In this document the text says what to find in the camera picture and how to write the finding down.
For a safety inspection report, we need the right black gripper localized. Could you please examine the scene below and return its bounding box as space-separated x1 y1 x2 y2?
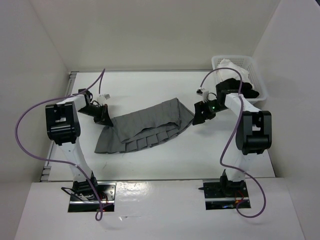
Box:
192 98 229 125

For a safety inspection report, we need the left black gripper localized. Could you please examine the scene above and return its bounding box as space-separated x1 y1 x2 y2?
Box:
77 103 113 127

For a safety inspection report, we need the grey pleated skirt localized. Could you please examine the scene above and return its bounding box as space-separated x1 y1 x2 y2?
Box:
94 98 194 154

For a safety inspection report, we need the black skirt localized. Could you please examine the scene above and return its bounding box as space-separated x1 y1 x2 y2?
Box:
215 78 260 99

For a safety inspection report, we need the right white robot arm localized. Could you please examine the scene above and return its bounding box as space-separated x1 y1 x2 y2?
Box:
192 86 272 197

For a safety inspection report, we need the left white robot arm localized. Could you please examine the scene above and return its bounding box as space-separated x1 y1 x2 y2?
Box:
45 89 114 200

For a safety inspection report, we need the white folded cloth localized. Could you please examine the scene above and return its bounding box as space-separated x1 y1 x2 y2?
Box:
216 58 250 83

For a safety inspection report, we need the white plastic basket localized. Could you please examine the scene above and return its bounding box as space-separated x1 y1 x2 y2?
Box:
211 55 268 104

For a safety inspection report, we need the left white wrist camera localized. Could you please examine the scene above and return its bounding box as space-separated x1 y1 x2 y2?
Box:
96 94 111 105

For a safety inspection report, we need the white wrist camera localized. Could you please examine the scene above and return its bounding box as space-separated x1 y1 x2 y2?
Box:
196 87 209 103
96 94 111 105

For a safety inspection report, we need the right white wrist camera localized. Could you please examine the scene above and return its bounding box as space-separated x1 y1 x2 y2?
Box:
196 87 209 103

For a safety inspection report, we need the aluminium table edge rail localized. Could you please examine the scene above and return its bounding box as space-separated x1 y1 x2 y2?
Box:
39 71 78 183

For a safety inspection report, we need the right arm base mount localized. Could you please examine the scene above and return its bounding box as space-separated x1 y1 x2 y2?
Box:
198 180 251 211

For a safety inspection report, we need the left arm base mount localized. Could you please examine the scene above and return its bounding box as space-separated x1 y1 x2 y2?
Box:
61 181 117 213

